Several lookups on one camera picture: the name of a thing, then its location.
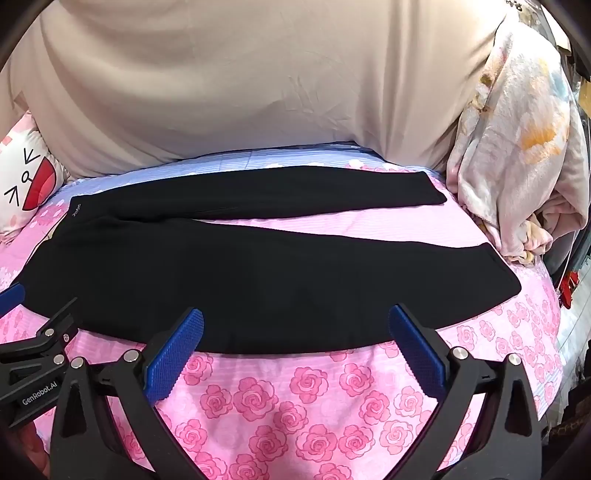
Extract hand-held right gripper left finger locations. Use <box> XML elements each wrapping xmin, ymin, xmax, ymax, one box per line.
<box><xmin>48</xmin><ymin>308</ymin><xmax>206</xmax><ymax>480</ymax></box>

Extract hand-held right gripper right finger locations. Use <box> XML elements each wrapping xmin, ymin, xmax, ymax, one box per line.
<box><xmin>389</xmin><ymin>302</ymin><xmax>544</xmax><ymax>480</ymax></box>

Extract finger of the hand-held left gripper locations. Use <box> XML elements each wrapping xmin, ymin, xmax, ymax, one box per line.
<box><xmin>0</xmin><ymin>282</ymin><xmax>25</xmax><ymax>315</ymax></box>
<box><xmin>0</xmin><ymin>297</ymin><xmax>83</xmax><ymax>370</ymax></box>

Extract black pants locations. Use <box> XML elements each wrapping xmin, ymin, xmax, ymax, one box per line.
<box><xmin>21</xmin><ymin>167</ymin><xmax>523</xmax><ymax>357</ymax></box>

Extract cat face print pillow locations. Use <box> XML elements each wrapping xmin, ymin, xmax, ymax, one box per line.
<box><xmin>0</xmin><ymin>110</ymin><xmax>71</xmax><ymax>241</ymax></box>

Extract pink rose print bedsheet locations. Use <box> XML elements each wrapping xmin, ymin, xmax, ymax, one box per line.
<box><xmin>0</xmin><ymin>147</ymin><xmax>566</xmax><ymax>480</ymax></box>

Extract red plastic object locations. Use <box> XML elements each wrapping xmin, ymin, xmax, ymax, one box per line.
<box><xmin>558</xmin><ymin>271</ymin><xmax>581</xmax><ymax>309</ymax></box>

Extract floral fleece blanket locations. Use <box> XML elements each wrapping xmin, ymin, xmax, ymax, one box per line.
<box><xmin>445</xmin><ymin>18</ymin><xmax>591</xmax><ymax>267</ymax></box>

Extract beige cloth cover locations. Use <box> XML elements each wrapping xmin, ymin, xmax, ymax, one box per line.
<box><xmin>0</xmin><ymin>0</ymin><xmax>511</xmax><ymax>178</ymax></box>

